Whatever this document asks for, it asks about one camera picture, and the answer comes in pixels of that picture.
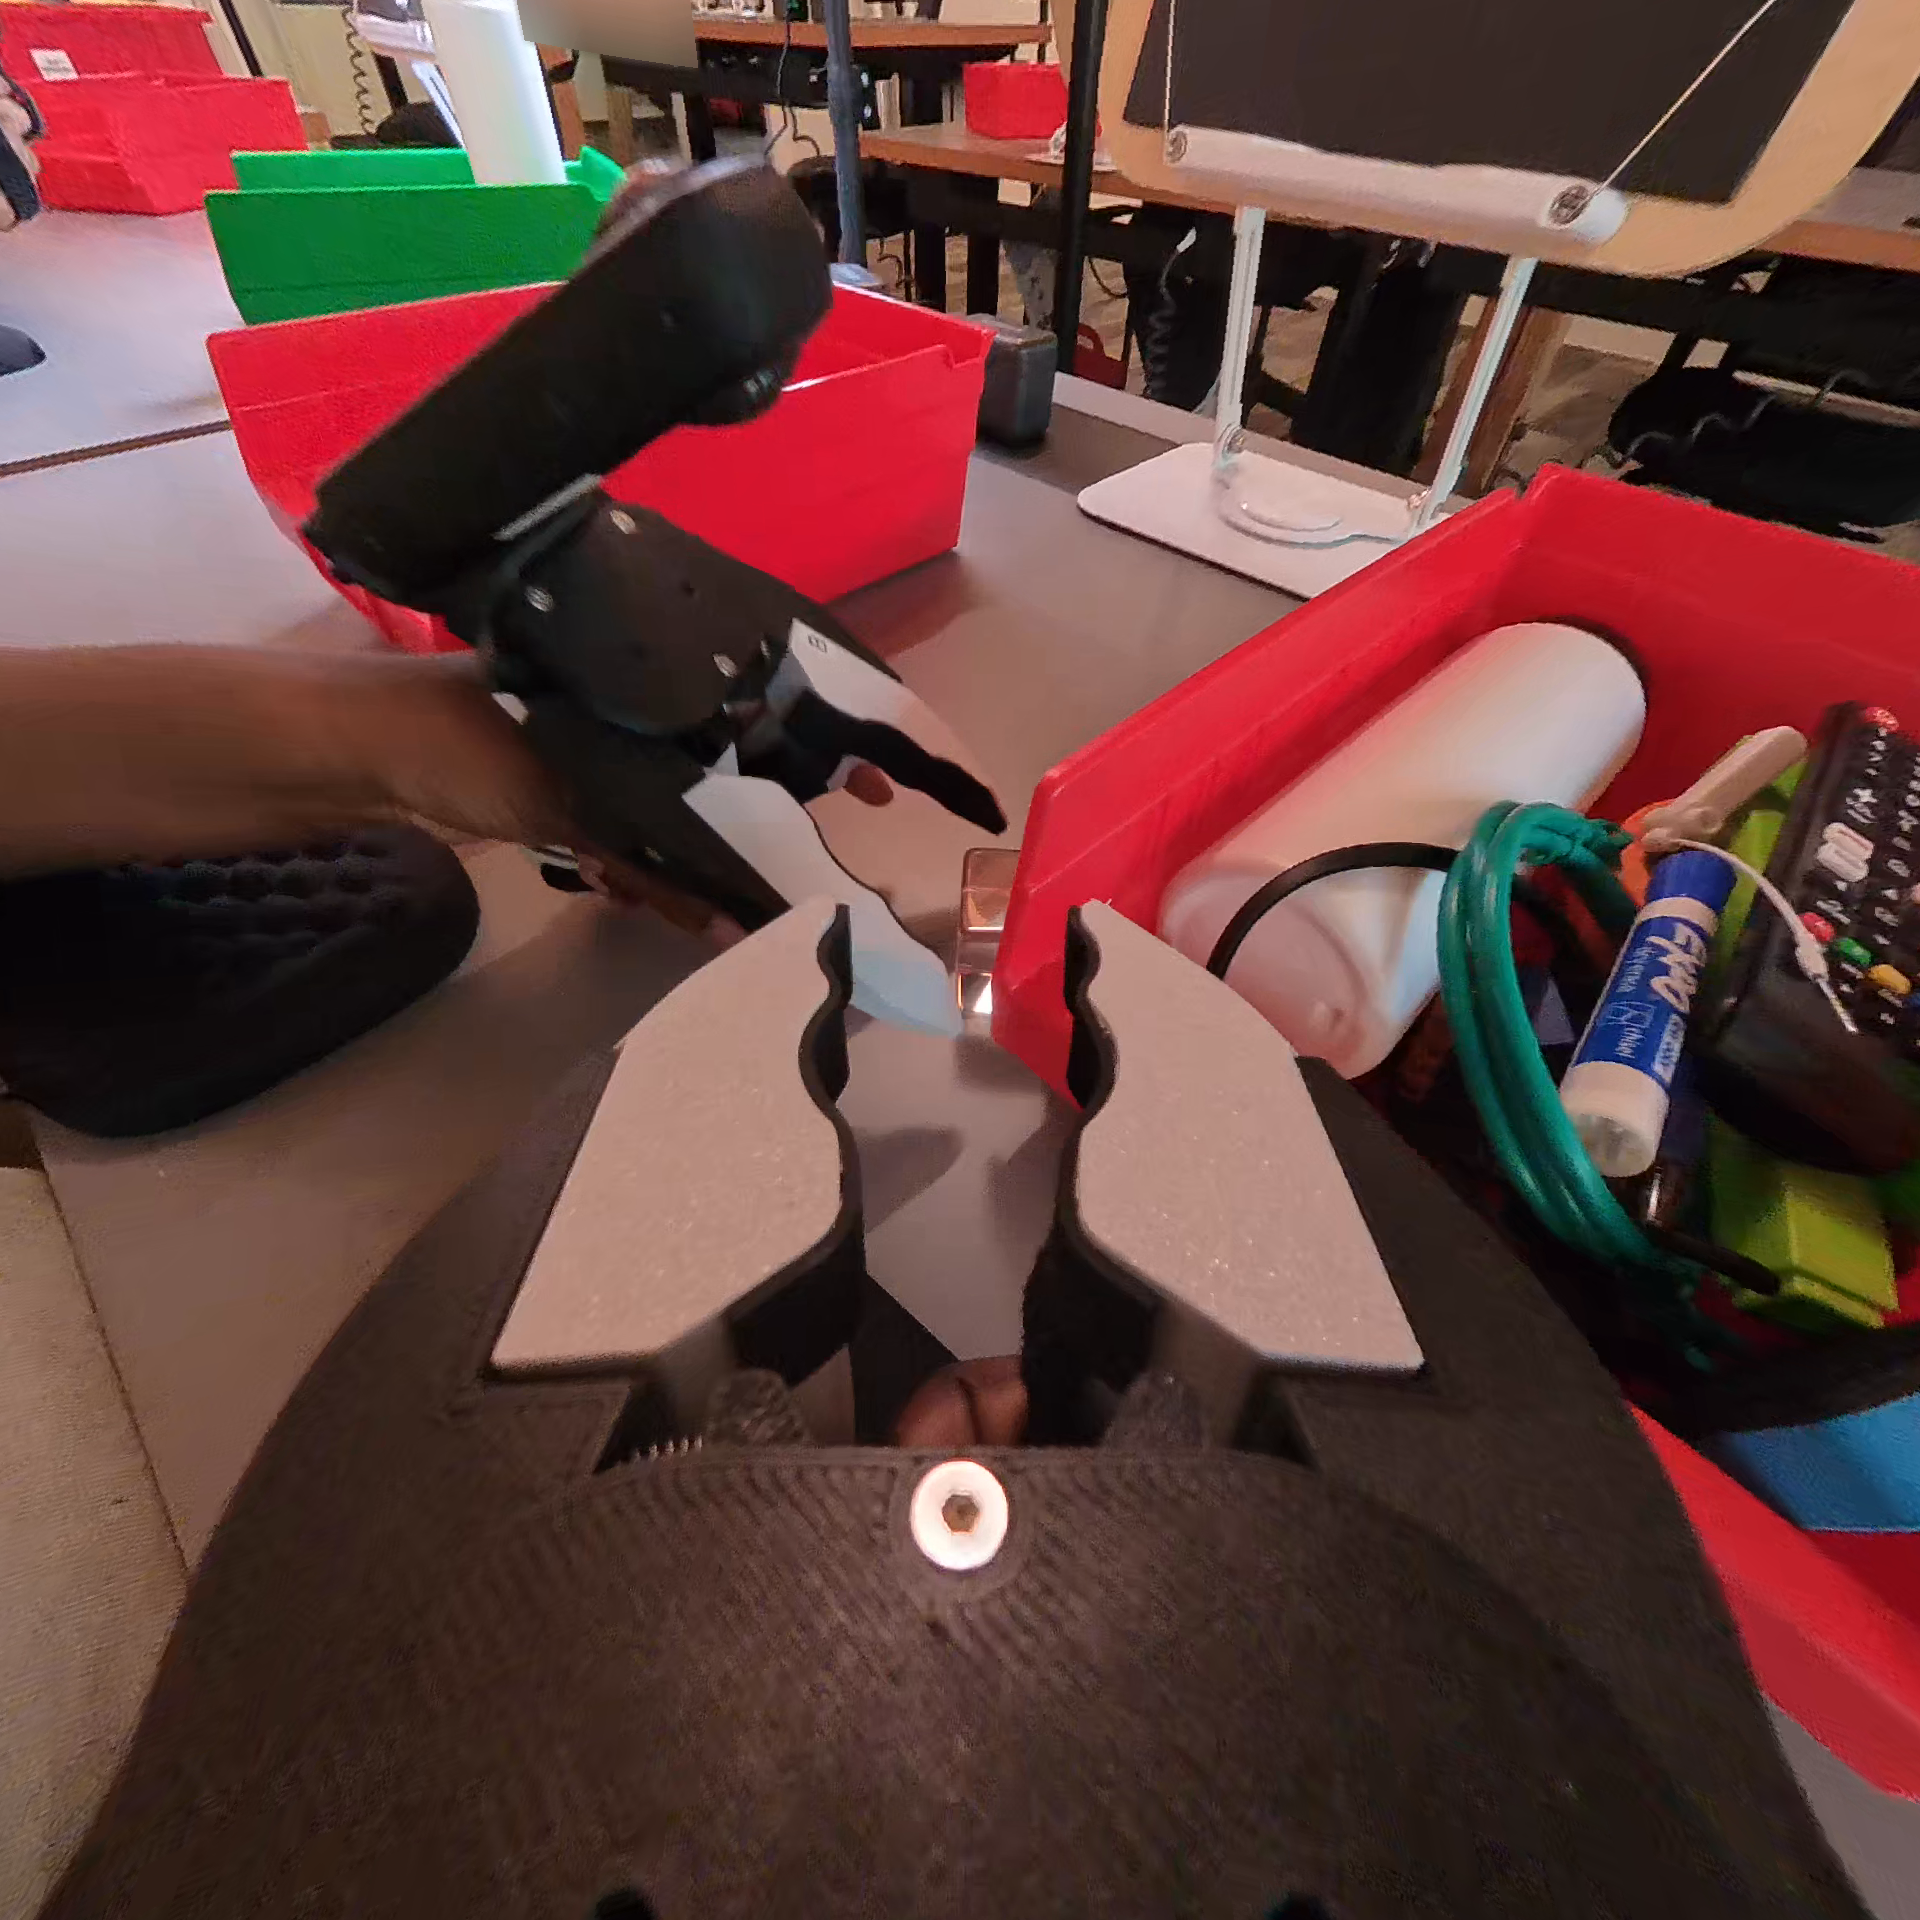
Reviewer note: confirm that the black and blue item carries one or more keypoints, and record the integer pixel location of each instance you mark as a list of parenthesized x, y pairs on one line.
[(1831, 1462)]

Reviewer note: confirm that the clear plastic cube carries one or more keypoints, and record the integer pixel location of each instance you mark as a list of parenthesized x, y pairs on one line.
[(989, 914)]

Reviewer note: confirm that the black pole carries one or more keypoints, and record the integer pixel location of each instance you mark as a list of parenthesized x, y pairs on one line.
[(846, 120), (1080, 179)]

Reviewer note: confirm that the green plastic block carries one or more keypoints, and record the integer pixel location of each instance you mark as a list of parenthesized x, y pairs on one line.
[(1801, 1223)]

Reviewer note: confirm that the wooden board with black panel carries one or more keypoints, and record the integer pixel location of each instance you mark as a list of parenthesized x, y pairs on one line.
[(1425, 76)]

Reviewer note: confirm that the white plastic bottle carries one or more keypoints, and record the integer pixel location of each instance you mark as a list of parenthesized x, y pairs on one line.
[(1411, 795)]

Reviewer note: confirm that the person's left forearm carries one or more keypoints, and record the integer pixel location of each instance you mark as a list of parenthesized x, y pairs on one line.
[(226, 757)]

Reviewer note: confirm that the black bumpy wrist rest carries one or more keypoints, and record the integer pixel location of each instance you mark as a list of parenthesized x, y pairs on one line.
[(226, 990)]

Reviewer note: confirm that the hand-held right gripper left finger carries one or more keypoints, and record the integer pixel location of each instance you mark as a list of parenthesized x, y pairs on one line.
[(691, 1171)]

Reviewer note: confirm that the green bin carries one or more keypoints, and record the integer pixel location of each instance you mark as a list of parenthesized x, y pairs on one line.
[(390, 240)]

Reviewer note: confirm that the empty red bin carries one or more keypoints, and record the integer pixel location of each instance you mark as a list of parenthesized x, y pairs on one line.
[(842, 449)]

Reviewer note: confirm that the beige plastic clip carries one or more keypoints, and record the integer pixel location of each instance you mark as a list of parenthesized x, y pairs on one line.
[(1727, 779)]

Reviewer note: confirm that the white post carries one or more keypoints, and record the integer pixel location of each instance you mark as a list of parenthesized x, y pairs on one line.
[(496, 91)]

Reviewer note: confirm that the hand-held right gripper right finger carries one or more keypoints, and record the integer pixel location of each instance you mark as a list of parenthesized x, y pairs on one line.
[(1216, 1187)]

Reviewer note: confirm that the dark grey box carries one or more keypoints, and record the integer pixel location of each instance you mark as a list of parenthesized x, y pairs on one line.
[(1018, 383)]

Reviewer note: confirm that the person's left hand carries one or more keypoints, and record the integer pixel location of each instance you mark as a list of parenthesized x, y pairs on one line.
[(510, 779)]

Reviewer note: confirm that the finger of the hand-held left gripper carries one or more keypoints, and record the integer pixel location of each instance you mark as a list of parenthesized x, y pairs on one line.
[(885, 960), (871, 697)]

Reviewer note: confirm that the person's beige trousers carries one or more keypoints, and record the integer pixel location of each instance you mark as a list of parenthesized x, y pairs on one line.
[(77, 1500)]

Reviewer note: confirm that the wooden desk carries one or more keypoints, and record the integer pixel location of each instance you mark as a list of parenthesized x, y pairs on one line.
[(962, 152)]

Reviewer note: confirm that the red bin with clutter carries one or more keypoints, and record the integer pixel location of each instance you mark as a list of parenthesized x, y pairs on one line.
[(1351, 600)]

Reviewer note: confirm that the black remote control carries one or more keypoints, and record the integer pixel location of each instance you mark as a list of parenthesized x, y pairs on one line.
[(1846, 914)]

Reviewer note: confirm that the blue whiteboard marker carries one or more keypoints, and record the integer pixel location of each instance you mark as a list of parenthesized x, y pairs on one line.
[(1643, 1005)]

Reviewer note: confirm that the small red bin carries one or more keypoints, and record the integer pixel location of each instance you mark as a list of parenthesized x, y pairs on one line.
[(1014, 97)]

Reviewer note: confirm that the white stand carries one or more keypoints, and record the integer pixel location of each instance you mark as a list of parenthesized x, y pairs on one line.
[(1187, 503)]

